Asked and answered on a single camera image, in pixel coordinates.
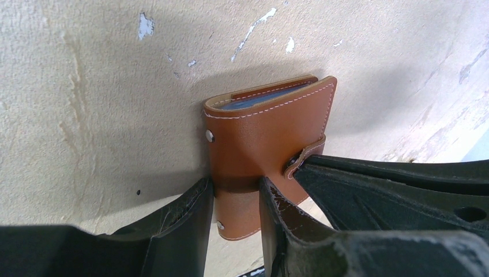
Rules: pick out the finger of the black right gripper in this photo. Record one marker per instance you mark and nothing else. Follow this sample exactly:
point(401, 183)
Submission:
point(470, 178)
point(357, 202)

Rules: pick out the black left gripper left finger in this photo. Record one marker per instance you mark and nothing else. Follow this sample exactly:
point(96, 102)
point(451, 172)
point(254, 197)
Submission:
point(172, 241)

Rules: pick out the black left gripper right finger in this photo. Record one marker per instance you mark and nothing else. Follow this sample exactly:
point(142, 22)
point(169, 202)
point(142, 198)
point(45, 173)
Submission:
point(296, 244)

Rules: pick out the brown leather card holder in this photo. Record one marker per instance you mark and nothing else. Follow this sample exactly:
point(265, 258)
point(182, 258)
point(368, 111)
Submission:
point(265, 131)

